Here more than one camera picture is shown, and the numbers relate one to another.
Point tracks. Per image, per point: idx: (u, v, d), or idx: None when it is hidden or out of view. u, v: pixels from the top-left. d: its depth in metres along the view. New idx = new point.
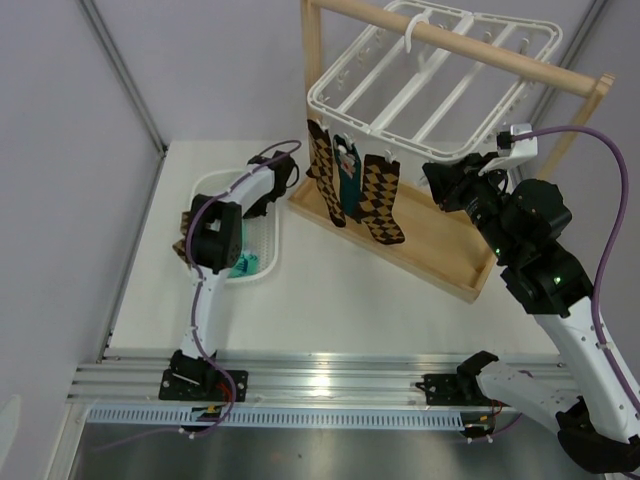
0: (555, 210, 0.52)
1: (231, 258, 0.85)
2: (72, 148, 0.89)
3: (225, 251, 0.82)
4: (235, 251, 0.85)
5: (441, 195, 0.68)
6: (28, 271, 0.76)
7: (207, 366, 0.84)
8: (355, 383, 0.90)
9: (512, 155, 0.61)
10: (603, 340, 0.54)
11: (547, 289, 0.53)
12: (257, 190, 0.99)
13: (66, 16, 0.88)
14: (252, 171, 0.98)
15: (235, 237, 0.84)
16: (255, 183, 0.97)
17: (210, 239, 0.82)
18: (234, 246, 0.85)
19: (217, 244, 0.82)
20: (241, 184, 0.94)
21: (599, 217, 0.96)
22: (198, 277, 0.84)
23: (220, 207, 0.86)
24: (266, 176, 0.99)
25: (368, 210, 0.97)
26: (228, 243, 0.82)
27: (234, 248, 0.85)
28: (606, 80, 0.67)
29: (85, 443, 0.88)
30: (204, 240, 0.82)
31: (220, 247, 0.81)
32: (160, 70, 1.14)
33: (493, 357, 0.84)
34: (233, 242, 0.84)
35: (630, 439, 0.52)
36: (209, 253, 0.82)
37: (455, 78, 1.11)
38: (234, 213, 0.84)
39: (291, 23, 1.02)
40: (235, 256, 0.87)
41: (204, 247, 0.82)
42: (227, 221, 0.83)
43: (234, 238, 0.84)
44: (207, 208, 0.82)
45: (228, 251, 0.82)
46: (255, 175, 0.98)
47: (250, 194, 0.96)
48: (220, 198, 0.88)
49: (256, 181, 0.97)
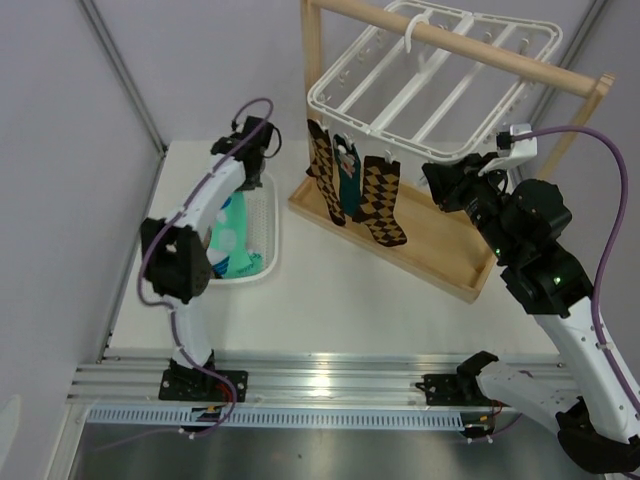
0: (555, 210, 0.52)
1: (196, 289, 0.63)
2: (72, 148, 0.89)
3: (191, 283, 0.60)
4: (202, 280, 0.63)
5: (441, 195, 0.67)
6: (28, 271, 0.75)
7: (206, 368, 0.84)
8: (355, 383, 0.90)
9: (512, 155, 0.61)
10: (603, 340, 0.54)
11: (547, 289, 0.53)
12: (224, 193, 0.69)
13: (66, 17, 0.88)
14: (215, 169, 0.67)
15: (198, 265, 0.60)
16: (218, 186, 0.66)
17: (167, 268, 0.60)
18: (198, 275, 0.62)
19: (178, 275, 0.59)
20: (199, 196, 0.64)
21: (600, 217, 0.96)
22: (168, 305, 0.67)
23: (175, 232, 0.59)
24: (233, 170, 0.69)
25: (370, 212, 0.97)
26: (191, 274, 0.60)
27: (201, 275, 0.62)
28: (606, 80, 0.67)
29: (85, 443, 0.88)
30: (161, 270, 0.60)
31: (184, 279, 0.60)
32: (160, 70, 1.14)
33: (493, 357, 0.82)
34: (198, 269, 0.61)
35: (630, 439, 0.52)
36: (170, 285, 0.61)
37: (455, 78, 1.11)
38: (192, 240, 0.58)
39: (291, 23, 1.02)
40: (202, 280, 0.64)
41: (162, 277, 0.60)
42: (186, 249, 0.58)
43: (197, 265, 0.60)
44: (159, 236, 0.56)
45: (193, 283, 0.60)
46: (219, 175, 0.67)
47: (217, 202, 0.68)
48: (175, 224, 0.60)
49: (220, 183, 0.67)
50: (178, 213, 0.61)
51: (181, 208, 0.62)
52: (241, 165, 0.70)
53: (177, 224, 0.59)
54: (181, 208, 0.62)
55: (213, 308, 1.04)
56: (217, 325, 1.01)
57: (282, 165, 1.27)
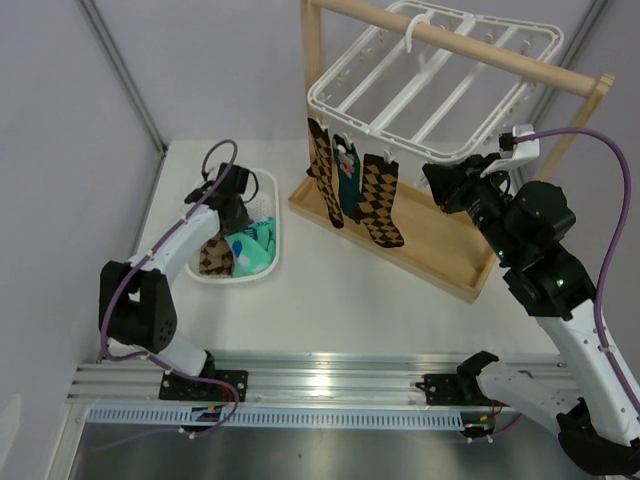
0: (558, 213, 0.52)
1: (160, 342, 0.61)
2: (72, 147, 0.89)
3: (153, 335, 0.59)
4: (167, 332, 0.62)
5: (442, 196, 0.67)
6: (28, 272, 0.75)
7: (207, 366, 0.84)
8: (355, 383, 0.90)
9: (514, 157, 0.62)
10: (605, 343, 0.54)
11: (549, 291, 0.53)
12: (196, 241, 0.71)
13: (65, 16, 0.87)
14: (186, 216, 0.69)
15: (163, 317, 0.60)
16: (188, 234, 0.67)
17: (130, 319, 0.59)
18: (163, 326, 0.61)
19: (139, 325, 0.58)
20: (169, 240, 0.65)
21: (600, 218, 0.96)
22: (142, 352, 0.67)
23: (139, 279, 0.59)
24: (204, 221, 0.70)
25: (367, 210, 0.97)
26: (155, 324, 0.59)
27: (166, 327, 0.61)
28: (606, 80, 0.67)
29: (85, 442, 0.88)
30: (122, 320, 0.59)
31: (147, 330, 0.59)
32: (159, 70, 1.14)
33: (493, 357, 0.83)
34: (162, 320, 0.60)
35: (631, 442, 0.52)
36: (131, 337, 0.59)
37: (455, 78, 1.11)
38: (157, 287, 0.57)
39: (292, 22, 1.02)
40: (169, 333, 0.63)
41: (124, 329, 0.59)
42: (148, 298, 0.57)
43: (163, 315, 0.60)
44: (122, 285, 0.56)
45: (157, 335, 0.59)
46: (190, 222, 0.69)
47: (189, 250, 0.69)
48: (140, 266, 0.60)
49: (191, 231, 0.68)
50: (146, 256, 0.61)
51: (150, 251, 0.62)
52: (215, 213, 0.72)
53: (143, 270, 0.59)
54: (149, 251, 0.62)
55: (213, 308, 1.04)
56: (217, 325, 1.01)
57: (282, 165, 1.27)
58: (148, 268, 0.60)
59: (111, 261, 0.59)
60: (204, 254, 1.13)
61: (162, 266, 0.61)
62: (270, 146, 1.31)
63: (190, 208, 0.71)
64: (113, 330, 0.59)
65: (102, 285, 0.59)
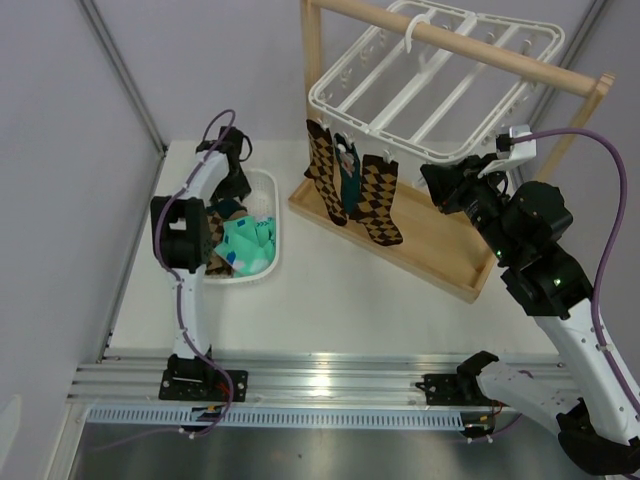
0: (557, 213, 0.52)
1: (204, 255, 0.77)
2: (71, 148, 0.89)
3: (198, 249, 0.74)
4: (208, 249, 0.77)
5: (441, 197, 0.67)
6: (28, 273, 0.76)
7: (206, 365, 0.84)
8: (355, 383, 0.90)
9: (512, 158, 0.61)
10: (603, 342, 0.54)
11: (547, 291, 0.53)
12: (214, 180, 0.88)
13: (66, 16, 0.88)
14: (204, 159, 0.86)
15: (204, 233, 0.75)
16: (210, 171, 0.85)
17: (177, 241, 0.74)
18: (205, 242, 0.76)
19: (186, 243, 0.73)
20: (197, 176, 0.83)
21: (599, 218, 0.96)
22: (175, 280, 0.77)
23: (181, 206, 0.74)
24: (217, 162, 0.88)
25: (367, 210, 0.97)
26: (199, 240, 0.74)
27: (207, 243, 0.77)
28: (606, 80, 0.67)
29: (85, 443, 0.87)
30: (172, 243, 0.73)
31: (192, 245, 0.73)
32: (160, 71, 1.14)
33: (493, 357, 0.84)
34: (204, 237, 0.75)
35: (630, 441, 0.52)
36: (181, 254, 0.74)
37: (455, 79, 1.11)
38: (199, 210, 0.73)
39: (292, 23, 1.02)
40: (209, 249, 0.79)
41: (174, 249, 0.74)
42: (193, 219, 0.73)
43: (205, 232, 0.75)
44: (166, 207, 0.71)
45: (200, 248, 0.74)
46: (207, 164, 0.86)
47: (208, 186, 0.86)
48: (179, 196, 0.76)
49: (209, 170, 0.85)
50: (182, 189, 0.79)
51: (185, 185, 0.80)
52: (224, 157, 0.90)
53: (182, 200, 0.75)
54: (184, 186, 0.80)
55: (214, 308, 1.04)
56: (217, 324, 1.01)
57: (282, 165, 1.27)
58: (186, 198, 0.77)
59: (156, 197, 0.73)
60: None
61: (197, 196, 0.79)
62: (270, 147, 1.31)
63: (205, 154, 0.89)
64: (165, 250, 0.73)
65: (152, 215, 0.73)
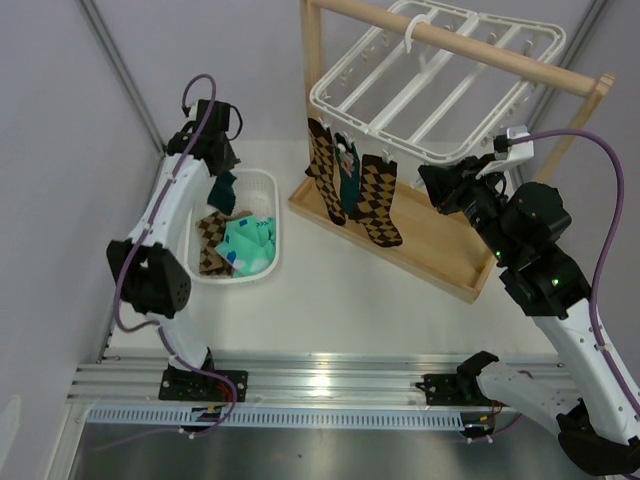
0: (555, 214, 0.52)
1: (180, 301, 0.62)
2: (71, 148, 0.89)
3: (170, 299, 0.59)
4: (184, 293, 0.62)
5: (439, 198, 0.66)
6: (27, 275, 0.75)
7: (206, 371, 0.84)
8: (355, 383, 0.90)
9: (508, 159, 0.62)
10: (602, 342, 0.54)
11: (545, 291, 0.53)
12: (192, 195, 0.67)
13: (65, 17, 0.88)
14: (174, 172, 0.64)
15: (176, 279, 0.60)
16: (182, 191, 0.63)
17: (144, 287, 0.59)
18: (178, 287, 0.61)
19: (155, 293, 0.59)
20: (164, 204, 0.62)
21: (599, 218, 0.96)
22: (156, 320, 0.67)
23: (143, 252, 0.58)
24: (196, 169, 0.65)
25: (366, 210, 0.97)
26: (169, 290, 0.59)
27: (181, 286, 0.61)
28: (606, 80, 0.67)
29: (85, 443, 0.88)
30: (138, 291, 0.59)
31: (163, 295, 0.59)
32: (160, 71, 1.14)
33: (493, 357, 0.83)
34: (176, 284, 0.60)
35: (630, 440, 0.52)
36: (151, 302, 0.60)
37: (454, 79, 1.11)
38: (163, 260, 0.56)
39: (292, 23, 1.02)
40: (187, 287, 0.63)
41: (142, 297, 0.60)
42: (157, 269, 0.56)
43: (177, 276, 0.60)
44: (127, 259, 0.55)
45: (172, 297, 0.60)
46: (179, 179, 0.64)
47: (184, 208, 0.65)
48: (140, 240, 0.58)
49: (182, 190, 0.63)
50: (144, 231, 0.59)
51: (148, 224, 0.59)
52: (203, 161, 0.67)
53: (145, 243, 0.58)
54: (147, 225, 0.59)
55: (213, 309, 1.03)
56: (218, 325, 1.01)
57: (282, 165, 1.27)
58: (149, 243, 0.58)
59: (113, 241, 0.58)
60: (205, 255, 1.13)
61: (164, 239, 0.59)
62: (270, 147, 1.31)
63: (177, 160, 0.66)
64: (133, 298, 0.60)
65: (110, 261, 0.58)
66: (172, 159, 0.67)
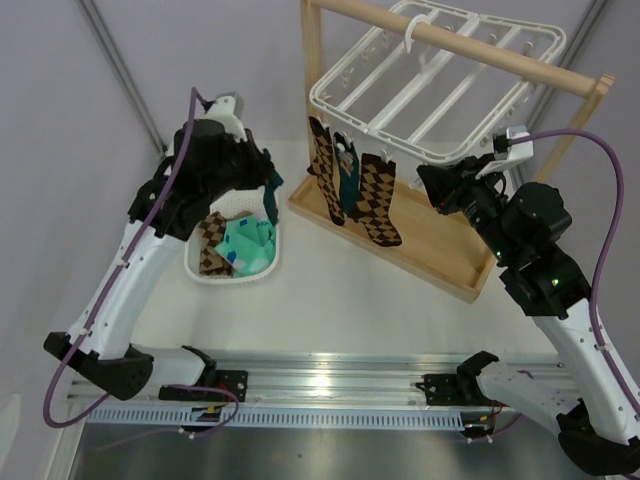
0: (555, 214, 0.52)
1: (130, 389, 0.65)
2: (71, 149, 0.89)
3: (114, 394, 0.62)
4: (136, 383, 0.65)
5: (438, 198, 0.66)
6: (28, 275, 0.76)
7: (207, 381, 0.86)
8: (355, 383, 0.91)
9: (508, 159, 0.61)
10: (602, 342, 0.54)
11: (545, 291, 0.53)
12: (149, 277, 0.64)
13: (65, 17, 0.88)
14: (125, 258, 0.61)
15: (122, 378, 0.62)
16: (129, 285, 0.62)
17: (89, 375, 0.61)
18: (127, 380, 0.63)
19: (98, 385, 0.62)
20: (108, 301, 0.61)
21: (599, 218, 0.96)
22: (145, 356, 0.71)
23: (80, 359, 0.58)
24: (153, 252, 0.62)
25: (365, 209, 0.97)
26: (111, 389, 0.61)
27: (131, 379, 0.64)
28: (606, 80, 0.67)
29: (85, 443, 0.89)
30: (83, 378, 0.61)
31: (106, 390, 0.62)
32: (160, 72, 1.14)
33: (493, 357, 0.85)
34: (122, 382, 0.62)
35: (630, 440, 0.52)
36: None
37: (455, 79, 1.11)
38: (99, 366, 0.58)
39: (292, 23, 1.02)
40: (138, 376, 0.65)
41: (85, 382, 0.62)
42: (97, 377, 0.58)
43: (122, 377, 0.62)
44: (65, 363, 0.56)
45: (115, 390, 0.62)
46: (131, 268, 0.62)
47: (136, 294, 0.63)
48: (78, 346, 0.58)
49: (132, 281, 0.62)
50: (81, 335, 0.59)
51: (85, 329, 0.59)
52: (163, 238, 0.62)
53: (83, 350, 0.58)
54: (84, 329, 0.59)
55: (213, 308, 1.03)
56: (218, 325, 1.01)
57: (282, 165, 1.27)
58: (86, 348, 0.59)
59: (52, 337, 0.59)
60: (205, 254, 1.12)
61: (101, 347, 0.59)
62: (270, 147, 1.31)
63: (133, 234, 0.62)
64: None
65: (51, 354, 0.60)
66: (132, 227, 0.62)
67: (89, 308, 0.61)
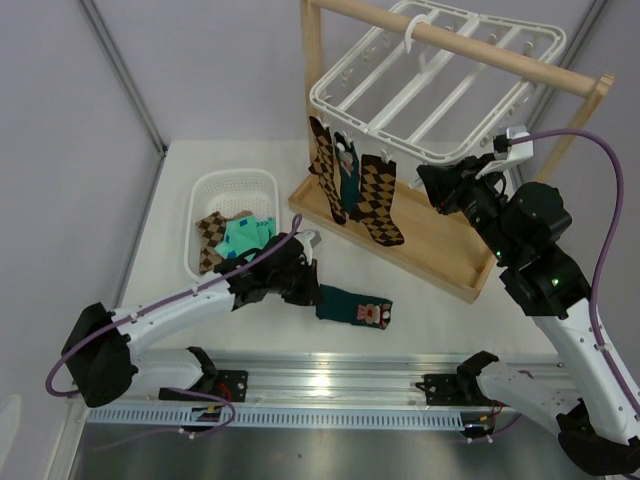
0: (555, 214, 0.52)
1: (104, 397, 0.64)
2: (71, 149, 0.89)
3: (91, 392, 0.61)
4: (113, 392, 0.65)
5: (438, 198, 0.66)
6: (27, 275, 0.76)
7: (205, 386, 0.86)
8: (355, 383, 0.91)
9: (508, 159, 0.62)
10: (601, 342, 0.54)
11: (545, 291, 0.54)
12: (204, 313, 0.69)
13: (66, 18, 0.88)
14: (197, 290, 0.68)
15: (111, 379, 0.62)
16: (189, 310, 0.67)
17: (81, 363, 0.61)
18: (108, 386, 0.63)
19: (82, 375, 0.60)
20: (165, 305, 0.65)
21: (599, 219, 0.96)
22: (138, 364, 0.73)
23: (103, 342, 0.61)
24: (219, 299, 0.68)
25: (366, 210, 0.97)
26: (92, 386, 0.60)
27: (114, 387, 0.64)
28: (606, 80, 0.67)
29: (85, 442, 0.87)
30: (76, 363, 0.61)
31: (86, 385, 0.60)
32: (160, 72, 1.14)
33: (493, 357, 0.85)
34: (108, 384, 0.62)
35: (630, 440, 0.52)
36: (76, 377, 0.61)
37: (455, 79, 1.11)
38: (115, 355, 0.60)
39: (292, 24, 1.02)
40: (117, 391, 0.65)
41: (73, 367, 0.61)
42: (101, 365, 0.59)
43: (109, 380, 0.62)
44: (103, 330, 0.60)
45: (95, 385, 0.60)
46: (197, 298, 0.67)
47: (183, 322, 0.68)
48: (116, 325, 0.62)
49: (193, 306, 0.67)
50: (127, 317, 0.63)
51: (135, 314, 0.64)
52: (231, 296, 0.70)
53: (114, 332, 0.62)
54: (133, 314, 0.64)
55: None
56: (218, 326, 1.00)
57: (282, 165, 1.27)
58: (122, 330, 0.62)
59: (101, 308, 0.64)
60: (204, 254, 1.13)
61: (136, 336, 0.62)
62: (270, 147, 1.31)
63: (211, 281, 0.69)
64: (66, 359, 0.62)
65: (80, 325, 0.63)
66: (212, 274, 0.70)
67: (145, 303, 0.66)
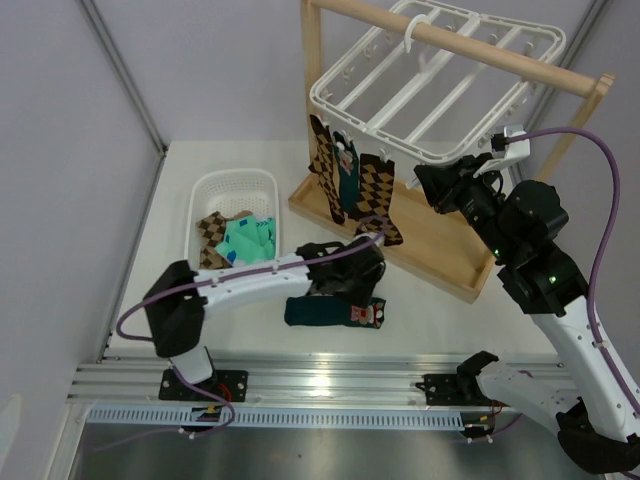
0: (551, 211, 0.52)
1: (172, 350, 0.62)
2: (71, 150, 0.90)
3: (162, 342, 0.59)
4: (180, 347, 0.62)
5: (436, 197, 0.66)
6: (27, 275, 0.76)
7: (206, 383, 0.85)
8: (355, 383, 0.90)
9: (506, 157, 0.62)
10: (599, 340, 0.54)
11: (543, 289, 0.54)
12: (282, 292, 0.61)
13: (66, 18, 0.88)
14: (282, 269, 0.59)
15: (184, 335, 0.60)
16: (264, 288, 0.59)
17: (162, 312, 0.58)
18: (178, 342, 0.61)
19: (157, 324, 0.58)
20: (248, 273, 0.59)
21: (599, 219, 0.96)
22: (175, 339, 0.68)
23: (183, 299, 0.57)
24: (297, 282, 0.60)
25: (366, 209, 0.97)
26: (165, 337, 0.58)
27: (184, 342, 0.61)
28: (606, 80, 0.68)
29: (85, 443, 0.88)
30: (156, 310, 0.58)
31: (161, 335, 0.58)
32: (160, 72, 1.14)
33: (493, 357, 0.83)
34: (177, 339, 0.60)
35: (629, 438, 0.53)
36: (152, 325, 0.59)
37: (456, 79, 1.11)
38: (188, 317, 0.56)
39: (292, 23, 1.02)
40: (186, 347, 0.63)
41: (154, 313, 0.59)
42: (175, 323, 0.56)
43: (183, 336, 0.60)
44: (179, 289, 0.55)
45: (165, 338, 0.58)
46: (279, 276, 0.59)
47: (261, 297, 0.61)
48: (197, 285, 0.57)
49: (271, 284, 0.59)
50: (209, 279, 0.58)
51: (216, 278, 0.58)
52: (310, 282, 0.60)
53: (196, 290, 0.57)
54: (215, 278, 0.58)
55: None
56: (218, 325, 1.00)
57: (282, 165, 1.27)
58: (202, 292, 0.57)
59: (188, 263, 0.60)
60: (205, 254, 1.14)
61: (212, 301, 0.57)
62: (270, 147, 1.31)
63: (295, 261, 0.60)
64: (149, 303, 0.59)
65: (168, 275, 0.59)
66: (293, 256, 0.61)
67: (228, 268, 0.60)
